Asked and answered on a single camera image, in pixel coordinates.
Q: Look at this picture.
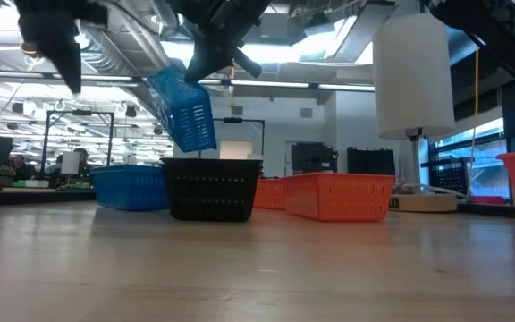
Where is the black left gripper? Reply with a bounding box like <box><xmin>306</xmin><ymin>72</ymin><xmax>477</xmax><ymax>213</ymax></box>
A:
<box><xmin>165</xmin><ymin>0</ymin><xmax>273</xmax><ymax>84</ymax></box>

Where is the blue plastic basket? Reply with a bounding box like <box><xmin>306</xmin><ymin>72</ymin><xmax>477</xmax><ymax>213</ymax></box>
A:
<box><xmin>147</xmin><ymin>64</ymin><xmax>218</xmax><ymax>154</ymax></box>
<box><xmin>90</xmin><ymin>164</ymin><xmax>170</xmax><ymax>212</ymax></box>

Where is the black plastic basket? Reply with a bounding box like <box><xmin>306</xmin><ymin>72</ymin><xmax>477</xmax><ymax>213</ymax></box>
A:
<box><xmin>160</xmin><ymin>157</ymin><xmax>264</xmax><ymax>224</ymax></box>

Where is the black cabinet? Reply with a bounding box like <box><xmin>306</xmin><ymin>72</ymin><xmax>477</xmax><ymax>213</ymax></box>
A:
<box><xmin>346</xmin><ymin>147</ymin><xmax>397</xmax><ymax>176</ymax></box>
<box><xmin>291</xmin><ymin>141</ymin><xmax>340</xmax><ymax>176</ymax></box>

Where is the person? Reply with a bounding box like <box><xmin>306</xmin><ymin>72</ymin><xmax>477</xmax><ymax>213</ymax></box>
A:
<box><xmin>10</xmin><ymin>154</ymin><xmax>36</xmax><ymax>182</ymax></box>
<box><xmin>72</xmin><ymin>147</ymin><xmax>94</xmax><ymax>181</ymax></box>

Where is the white cylindrical lamp shade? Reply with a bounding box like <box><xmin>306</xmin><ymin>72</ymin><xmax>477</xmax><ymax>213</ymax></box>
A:
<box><xmin>372</xmin><ymin>12</ymin><xmax>456</xmax><ymax>140</ymax></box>

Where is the white monitor back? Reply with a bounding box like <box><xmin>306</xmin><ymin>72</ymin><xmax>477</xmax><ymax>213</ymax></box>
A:
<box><xmin>60</xmin><ymin>150</ymin><xmax>81</xmax><ymax>176</ymax></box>

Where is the wooden lamp base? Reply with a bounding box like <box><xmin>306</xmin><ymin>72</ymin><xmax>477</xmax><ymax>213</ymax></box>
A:
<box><xmin>389</xmin><ymin>127</ymin><xmax>459</xmax><ymax>214</ymax></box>

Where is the black perforated panel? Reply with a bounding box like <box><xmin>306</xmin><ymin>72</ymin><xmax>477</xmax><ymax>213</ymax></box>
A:
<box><xmin>428</xmin><ymin>157</ymin><xmax>471</xmax><ymax>199</ymax></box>

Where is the background potted plant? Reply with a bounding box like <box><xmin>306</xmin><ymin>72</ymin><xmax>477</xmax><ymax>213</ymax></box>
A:
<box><xmin>0</xmin><ymin>165</ymin><xmax>18</xmax><ymax>188</ymax></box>

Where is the tall black frame rig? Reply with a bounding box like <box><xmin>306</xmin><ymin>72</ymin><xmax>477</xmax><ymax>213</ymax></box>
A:
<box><xmin>213</xmin><ymin>116</ymin><xmax>266</xmax><ymax>158</ymax></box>
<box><xmin>41</xmin><ymin>109</ymin><xmax>116</xmax><ymax>181</ymax></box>

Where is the black aluminium table frame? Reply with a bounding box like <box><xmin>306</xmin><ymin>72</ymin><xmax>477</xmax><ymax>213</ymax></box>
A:
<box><xmin>0</xmin><ymin>188</ymin><xmax>515</xmax><ymax>220</ymax></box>

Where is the yellow hanging cable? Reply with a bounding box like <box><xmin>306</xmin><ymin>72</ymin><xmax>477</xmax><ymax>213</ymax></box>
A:
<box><xmin>464</xmin><ymin>47</ymin><xmax>483</xmax><ymax>199</ymax></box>

